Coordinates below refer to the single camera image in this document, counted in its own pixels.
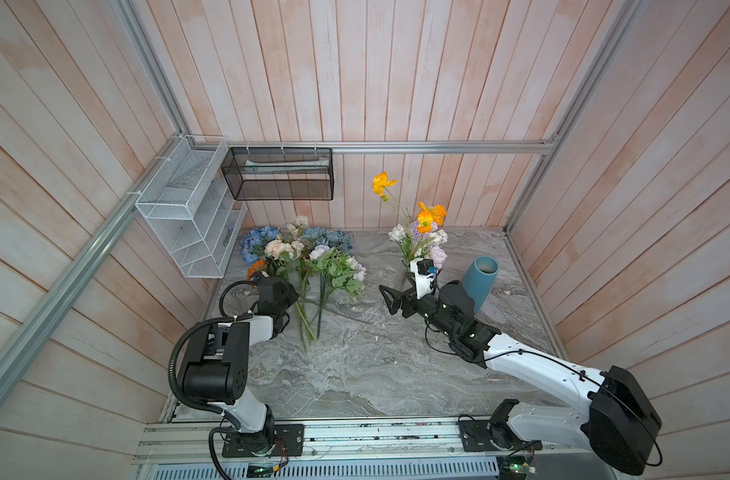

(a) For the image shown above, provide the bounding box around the purple white flower bouquet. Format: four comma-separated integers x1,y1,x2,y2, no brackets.
388,221,448,269

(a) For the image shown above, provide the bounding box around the pink white green bouquet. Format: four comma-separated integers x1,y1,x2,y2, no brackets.
267,216,367,343

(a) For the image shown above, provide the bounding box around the aluminium frame rail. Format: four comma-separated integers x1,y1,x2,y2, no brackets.
191,136,557,155

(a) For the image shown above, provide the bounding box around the teal cylindrical vase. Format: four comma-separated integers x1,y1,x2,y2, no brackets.
461,256,499,313

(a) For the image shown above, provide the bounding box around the orange gerbera flower stem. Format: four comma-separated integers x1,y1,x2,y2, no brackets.
247,259,270,281

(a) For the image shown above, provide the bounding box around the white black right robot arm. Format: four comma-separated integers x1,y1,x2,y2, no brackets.
379,281,662,476

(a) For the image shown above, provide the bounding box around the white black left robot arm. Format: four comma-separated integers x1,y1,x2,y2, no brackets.
168,276,298,456

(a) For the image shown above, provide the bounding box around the black wire mesh basket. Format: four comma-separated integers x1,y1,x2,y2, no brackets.
221,147,335,201

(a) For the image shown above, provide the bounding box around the yellow orange poppy stem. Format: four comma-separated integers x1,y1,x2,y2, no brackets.
372,172,447,233

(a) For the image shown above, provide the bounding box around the white wire mesh shelf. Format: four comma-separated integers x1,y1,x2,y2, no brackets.
136,135,247,279

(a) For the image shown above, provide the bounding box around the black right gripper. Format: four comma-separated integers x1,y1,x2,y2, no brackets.
381,271,456,340

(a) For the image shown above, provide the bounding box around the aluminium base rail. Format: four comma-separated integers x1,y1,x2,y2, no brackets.
130,416,630,480

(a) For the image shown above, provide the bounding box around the clear ribbed glass vase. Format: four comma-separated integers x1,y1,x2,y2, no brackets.
395,259,415,291

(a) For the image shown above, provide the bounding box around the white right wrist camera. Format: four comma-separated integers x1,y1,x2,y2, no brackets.
410,257,438,300

